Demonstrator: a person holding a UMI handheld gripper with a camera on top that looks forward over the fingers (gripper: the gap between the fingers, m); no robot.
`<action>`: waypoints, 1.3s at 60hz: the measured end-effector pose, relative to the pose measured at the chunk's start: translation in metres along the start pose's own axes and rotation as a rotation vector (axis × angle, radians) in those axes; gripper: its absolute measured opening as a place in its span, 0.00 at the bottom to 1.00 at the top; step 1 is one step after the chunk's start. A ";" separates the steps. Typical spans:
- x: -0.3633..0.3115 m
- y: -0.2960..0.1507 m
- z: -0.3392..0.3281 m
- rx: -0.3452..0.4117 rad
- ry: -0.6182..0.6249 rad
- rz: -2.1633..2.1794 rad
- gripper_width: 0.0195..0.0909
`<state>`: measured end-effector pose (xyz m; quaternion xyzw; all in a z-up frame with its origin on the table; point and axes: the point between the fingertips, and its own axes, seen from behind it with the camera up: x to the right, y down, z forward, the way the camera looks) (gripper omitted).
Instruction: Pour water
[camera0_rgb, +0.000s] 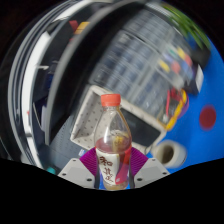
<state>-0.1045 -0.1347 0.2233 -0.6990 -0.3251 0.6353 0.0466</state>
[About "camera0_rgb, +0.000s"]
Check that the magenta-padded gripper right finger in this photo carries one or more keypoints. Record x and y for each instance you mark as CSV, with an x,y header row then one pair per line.
x,y
150,172

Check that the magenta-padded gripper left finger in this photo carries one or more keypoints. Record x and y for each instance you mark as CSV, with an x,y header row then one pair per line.
x,y
75,172

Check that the clear red-capped drink bottle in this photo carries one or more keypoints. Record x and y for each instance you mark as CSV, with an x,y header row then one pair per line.
x,y
112,160

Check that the white and grey mug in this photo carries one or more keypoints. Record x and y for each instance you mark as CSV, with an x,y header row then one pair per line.
x,y
178,153

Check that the black zip case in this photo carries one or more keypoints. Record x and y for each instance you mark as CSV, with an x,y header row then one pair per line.
x,y
143,128

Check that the yellow multimeter with red leads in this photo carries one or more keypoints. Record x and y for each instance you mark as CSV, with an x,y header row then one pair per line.
x,y
175,110

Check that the grey parts drawer cabinet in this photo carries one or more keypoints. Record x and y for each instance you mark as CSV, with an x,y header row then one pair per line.
x,y
153,33
116,66
150,93

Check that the flat round red coaster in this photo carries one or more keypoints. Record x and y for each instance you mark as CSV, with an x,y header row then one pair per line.
x,y
208,117

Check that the small dark labelled box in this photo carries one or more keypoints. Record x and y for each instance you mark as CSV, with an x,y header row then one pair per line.
x,y
196,78

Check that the black shelf unit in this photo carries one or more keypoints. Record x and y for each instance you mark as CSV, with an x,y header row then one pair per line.
x,y
80,66

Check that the green potted plant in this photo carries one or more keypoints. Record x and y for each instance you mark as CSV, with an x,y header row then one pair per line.
x,y
190,23

